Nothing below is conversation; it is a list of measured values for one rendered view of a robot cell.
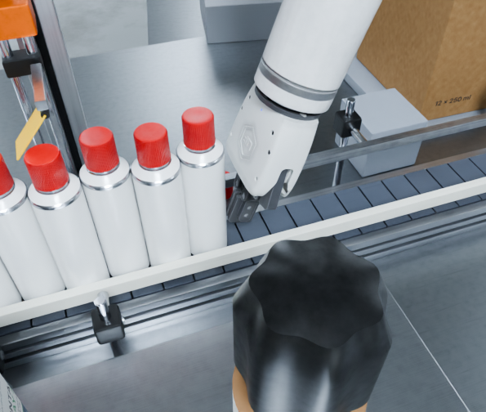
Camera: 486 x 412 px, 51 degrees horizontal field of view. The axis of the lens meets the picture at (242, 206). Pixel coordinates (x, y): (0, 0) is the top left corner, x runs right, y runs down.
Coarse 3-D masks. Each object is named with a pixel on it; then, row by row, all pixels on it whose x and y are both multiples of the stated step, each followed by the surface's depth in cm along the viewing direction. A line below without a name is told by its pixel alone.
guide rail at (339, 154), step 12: (456, 120) 71; (468, 120) 71; (480, 120) 71; (408, 132) 69; (420, 132) 69; (432, 132) 69; (444, 132) 70; (360, 144) 67; (372, 144) 67; (384, 144) 68; (396, 144) 68; (312, 156) 65; (324, 156) 65; (336, 156) 66; (348, 156) 67; (228, 180) 62
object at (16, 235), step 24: (0, 168) 46; (0, 192) 47; (24, 192) 49; (0, 216) 48; (24, 216) 50; (0, 240) 50; (24, 240) 51; (24, 264) 53; (48, 264) 56; (24, 288) 56; (48, 288) 57
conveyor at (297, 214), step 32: (480, 160) 77; (352, 192) 72; (384, 192) 72; (416, 192) 72; (256, 224) 68; (288, 224) 68; (384, 224) 68; (256, 256) 64; (160, 288) 61; (32, 320) 58
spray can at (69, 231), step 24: (48, 144) 48; (48, 168) 46; (48, 192) 48; (72, 192) 49; (48, 216) 49; (72, 216) 50; (48, 240) 52; (72, 240) 52; (96, 240) 55; (72, 264) 54; (96, 264) 56; (72, 288) 58
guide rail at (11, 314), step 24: (432, 192) 67; (456, 192) 68; (480, 192) 70; (360, 216) 64; (384, 216) 66; (264, 240) 62; (168, 264) 59; (192, 264) 59; (216, 264) 61; (96, 288) 57; (120, 288) 58; (0, 312) 54; (24, 312) 55; (48, 312) 56
